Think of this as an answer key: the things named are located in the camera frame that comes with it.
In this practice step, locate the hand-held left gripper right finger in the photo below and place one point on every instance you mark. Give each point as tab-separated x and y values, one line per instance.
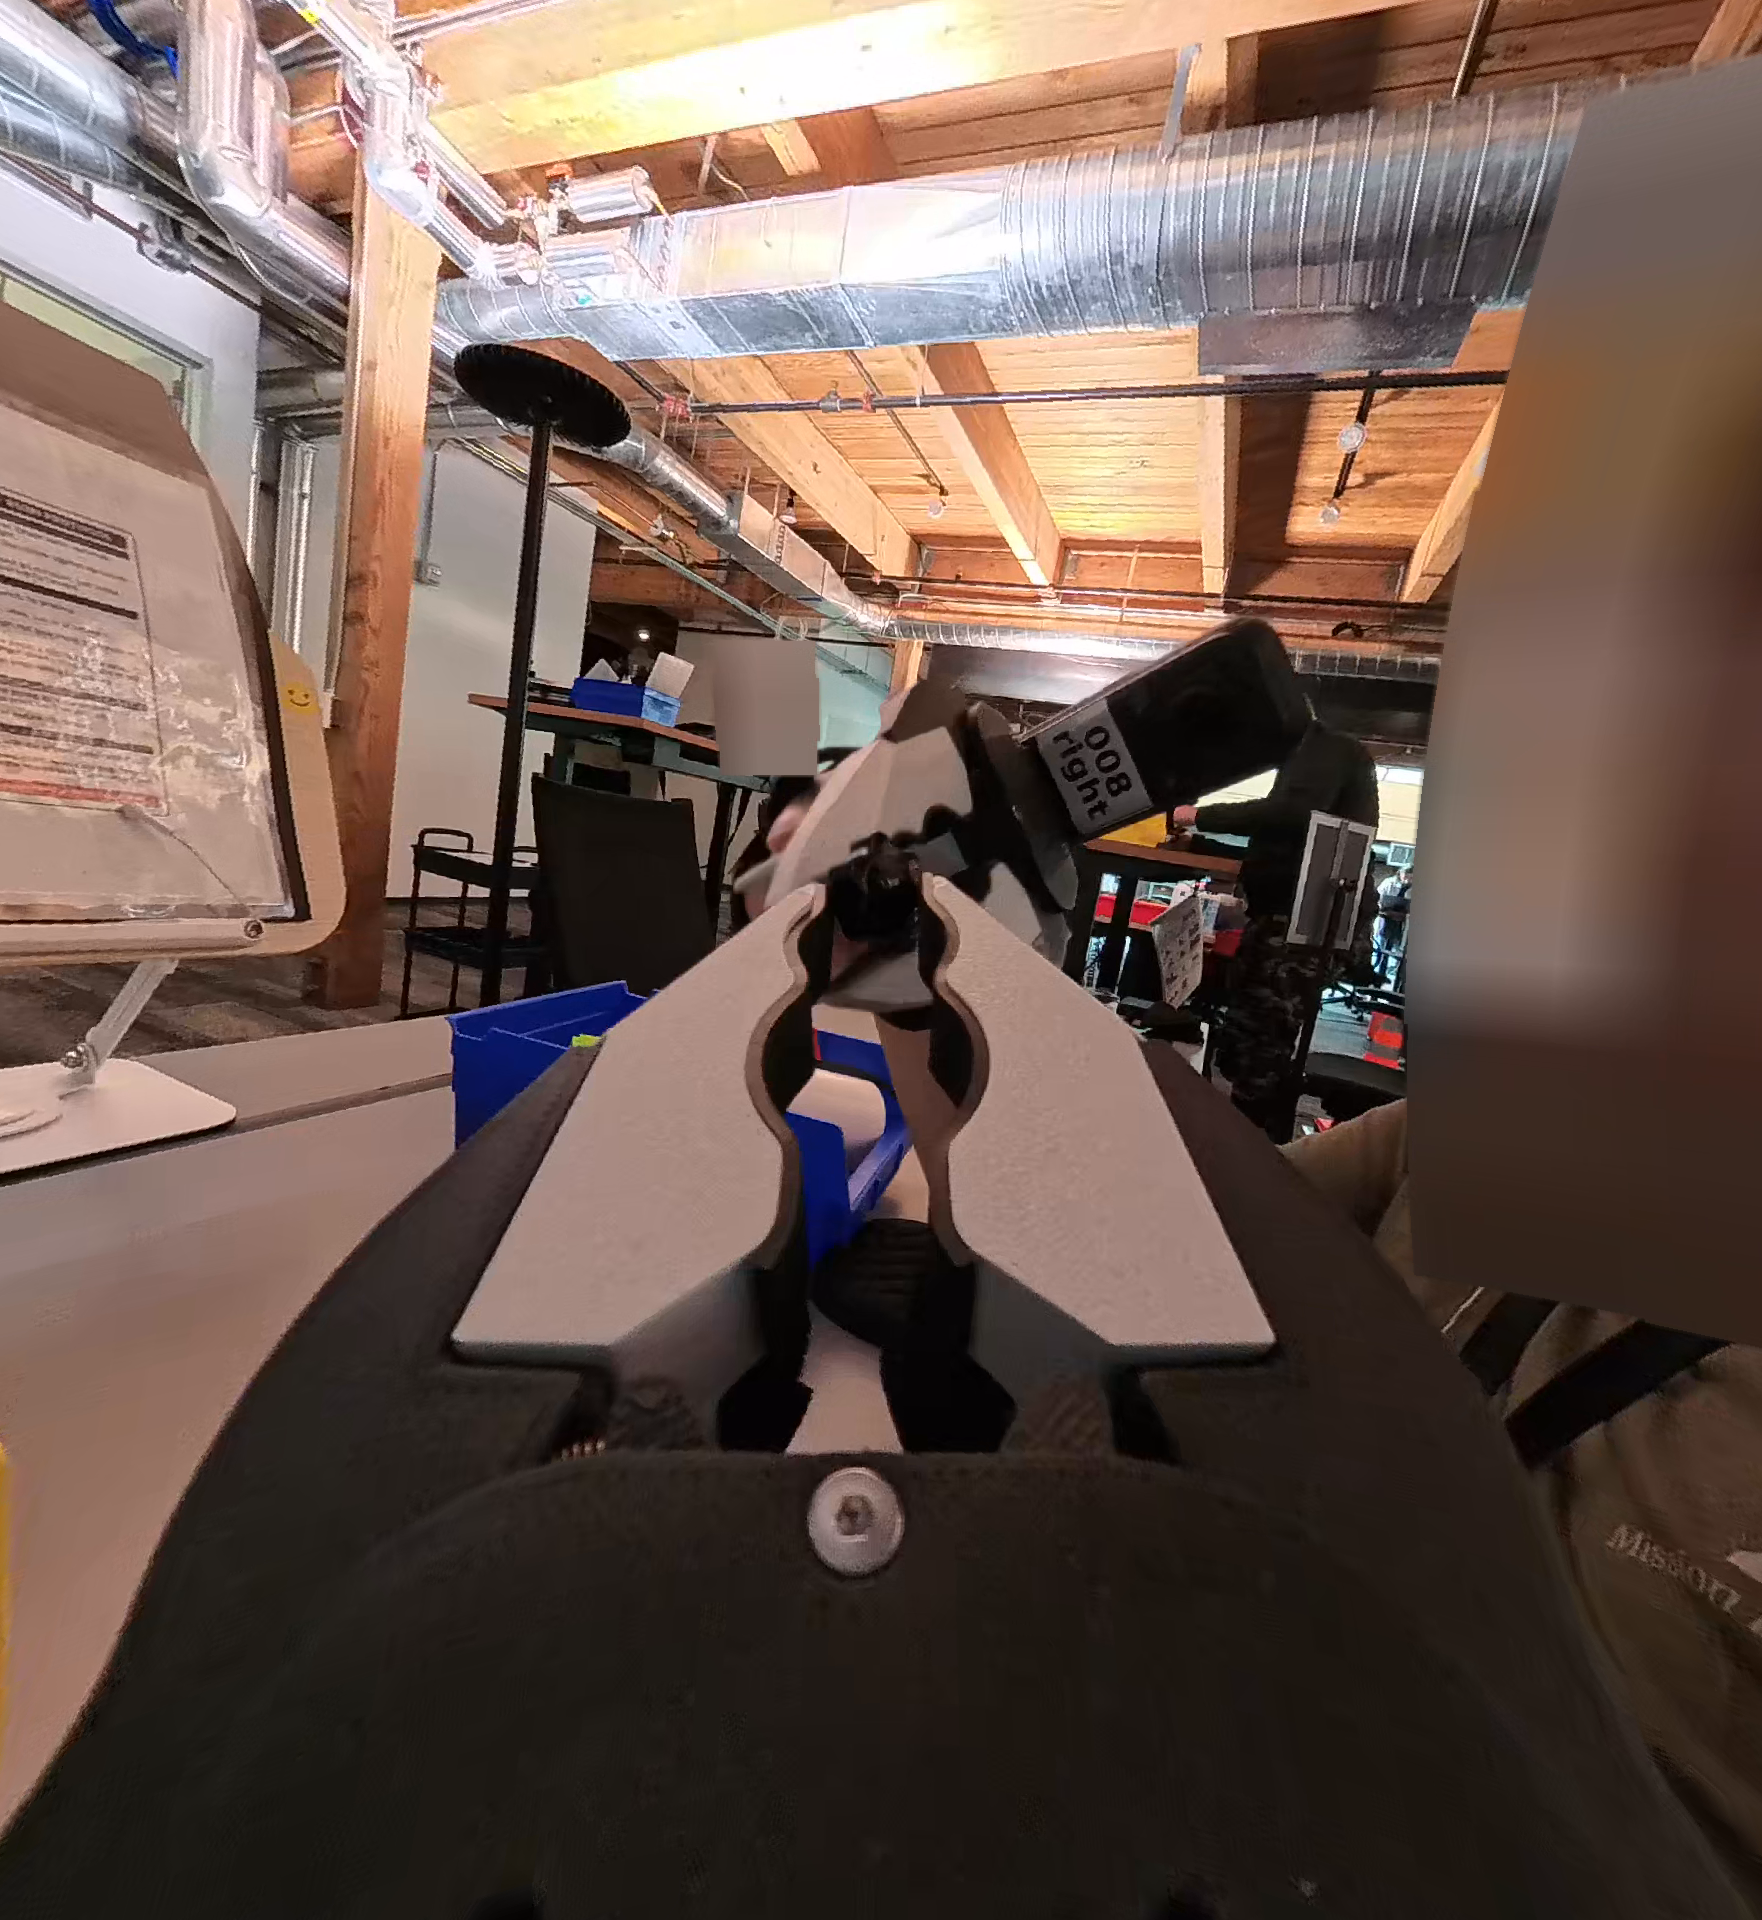
1092	1170

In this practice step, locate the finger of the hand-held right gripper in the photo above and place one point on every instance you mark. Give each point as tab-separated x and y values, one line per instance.
882	773
1024	840

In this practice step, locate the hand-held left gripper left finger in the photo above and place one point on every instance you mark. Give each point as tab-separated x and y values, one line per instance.
642	1170

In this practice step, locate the black knob screw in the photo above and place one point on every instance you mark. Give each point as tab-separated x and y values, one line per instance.
874	891

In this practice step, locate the blue plastic bin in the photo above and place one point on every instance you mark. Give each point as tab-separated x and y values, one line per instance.
521	1065

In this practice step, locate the wooden desk with black legs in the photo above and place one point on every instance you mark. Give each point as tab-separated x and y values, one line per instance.
626	729

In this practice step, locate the small blue box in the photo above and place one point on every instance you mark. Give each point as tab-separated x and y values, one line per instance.
626	702

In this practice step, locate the black chair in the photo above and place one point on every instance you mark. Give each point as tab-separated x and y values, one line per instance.
620	885

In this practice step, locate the black utility cart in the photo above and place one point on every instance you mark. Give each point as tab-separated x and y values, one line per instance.
462	900

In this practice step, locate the black ceiling pipe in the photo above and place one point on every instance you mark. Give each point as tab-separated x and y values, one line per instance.
1122	393

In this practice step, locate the black floor lamp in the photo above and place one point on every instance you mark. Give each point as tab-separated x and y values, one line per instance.
538	600

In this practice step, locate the foil wrapped pipes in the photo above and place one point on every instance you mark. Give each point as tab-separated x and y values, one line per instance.
236	135

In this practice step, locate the large round silver duct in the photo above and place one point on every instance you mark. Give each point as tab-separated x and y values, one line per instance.
1122	225

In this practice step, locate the wooden post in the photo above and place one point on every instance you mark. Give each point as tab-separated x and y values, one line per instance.
379	600

